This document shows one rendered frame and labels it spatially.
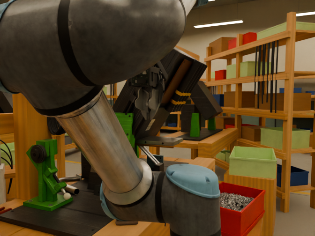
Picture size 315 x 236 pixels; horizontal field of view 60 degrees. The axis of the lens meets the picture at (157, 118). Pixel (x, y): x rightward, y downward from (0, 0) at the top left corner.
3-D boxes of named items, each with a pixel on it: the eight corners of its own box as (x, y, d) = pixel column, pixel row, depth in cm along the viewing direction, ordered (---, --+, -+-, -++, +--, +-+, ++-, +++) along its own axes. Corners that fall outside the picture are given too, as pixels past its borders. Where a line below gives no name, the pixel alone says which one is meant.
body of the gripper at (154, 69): (126, 88, 76) (126, 44, 75) (140, 89, 84) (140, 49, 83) (151, 87, 73) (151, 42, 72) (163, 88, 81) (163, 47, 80)
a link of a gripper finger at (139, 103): (130, 120, 78) (131, 88, 78) (139, 118, 84) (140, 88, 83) (140, 121, 77) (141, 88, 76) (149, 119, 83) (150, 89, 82)
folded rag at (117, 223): (116, 213, 105) (116, 206, 105) (138, 213, 106) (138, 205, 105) (115, 225, 95) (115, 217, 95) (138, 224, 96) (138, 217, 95)
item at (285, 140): (281, 213, 318) (288, 2, 300) (200, 165, 540) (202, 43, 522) (319, 208, 332) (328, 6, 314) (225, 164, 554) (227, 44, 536)
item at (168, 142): (183, 143, 147) (183, 137, 147) (173, 148, 132) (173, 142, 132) (120, 139, 162) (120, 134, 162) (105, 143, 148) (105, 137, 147)
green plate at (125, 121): (135, 158, 134) (139, 116, 138) (127, 157, 126) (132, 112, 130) (115, 156, 139) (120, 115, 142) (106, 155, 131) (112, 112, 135)
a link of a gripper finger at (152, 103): (143, 121, 77) (141, 88, 76) (151, 119, 82) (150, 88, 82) (153, 121, 76) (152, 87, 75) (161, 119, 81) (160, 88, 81)
